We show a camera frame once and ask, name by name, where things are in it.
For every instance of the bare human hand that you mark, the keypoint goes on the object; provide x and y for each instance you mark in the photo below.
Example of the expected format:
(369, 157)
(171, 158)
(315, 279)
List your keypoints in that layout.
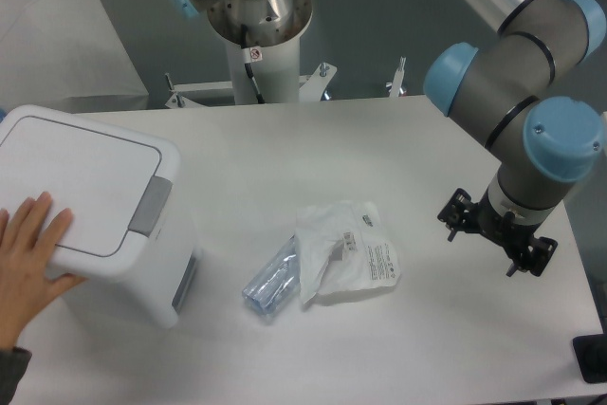
(26, 247)

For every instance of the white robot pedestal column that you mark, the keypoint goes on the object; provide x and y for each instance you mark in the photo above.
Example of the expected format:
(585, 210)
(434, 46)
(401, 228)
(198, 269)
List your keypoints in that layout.
(262, 42)

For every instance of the crushed clear plastic bottle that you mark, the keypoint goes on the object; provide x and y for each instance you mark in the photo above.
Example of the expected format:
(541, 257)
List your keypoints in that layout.
(270, 289)

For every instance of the white printed cloth cover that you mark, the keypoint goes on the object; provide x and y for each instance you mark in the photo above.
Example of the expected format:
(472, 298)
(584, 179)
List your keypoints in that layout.
(65, 55)

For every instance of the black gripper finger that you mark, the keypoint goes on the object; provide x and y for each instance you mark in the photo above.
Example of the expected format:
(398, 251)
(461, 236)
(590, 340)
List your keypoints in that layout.
(460, 214)
(529, 254)

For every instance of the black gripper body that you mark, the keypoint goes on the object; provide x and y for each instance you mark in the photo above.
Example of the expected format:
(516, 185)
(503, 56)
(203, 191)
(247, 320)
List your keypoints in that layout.
(508, 223)

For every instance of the black device at edge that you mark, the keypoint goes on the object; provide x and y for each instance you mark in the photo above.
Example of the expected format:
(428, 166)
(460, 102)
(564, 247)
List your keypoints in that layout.
(590, 351)

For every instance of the white crumpled plastic bag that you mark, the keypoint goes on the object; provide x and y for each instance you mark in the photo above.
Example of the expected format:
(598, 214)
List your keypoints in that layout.
(344, 250)

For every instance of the white push-button trash can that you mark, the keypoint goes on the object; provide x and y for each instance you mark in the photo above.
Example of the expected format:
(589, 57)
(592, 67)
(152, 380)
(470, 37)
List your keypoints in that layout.
(132, 238)

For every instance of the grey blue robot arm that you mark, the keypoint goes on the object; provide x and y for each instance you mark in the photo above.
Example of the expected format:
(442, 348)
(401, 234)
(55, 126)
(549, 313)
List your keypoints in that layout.
(545, 146)

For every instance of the dark grey sleeve forearm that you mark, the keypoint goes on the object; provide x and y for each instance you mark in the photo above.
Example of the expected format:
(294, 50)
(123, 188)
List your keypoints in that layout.
(14, 364)

